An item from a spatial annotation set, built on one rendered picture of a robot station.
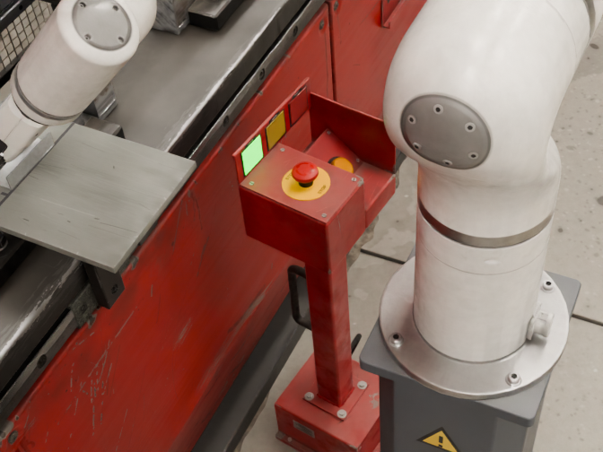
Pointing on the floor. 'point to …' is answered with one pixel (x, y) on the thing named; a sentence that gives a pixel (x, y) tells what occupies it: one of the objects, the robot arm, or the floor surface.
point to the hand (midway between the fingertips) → (4, 144)
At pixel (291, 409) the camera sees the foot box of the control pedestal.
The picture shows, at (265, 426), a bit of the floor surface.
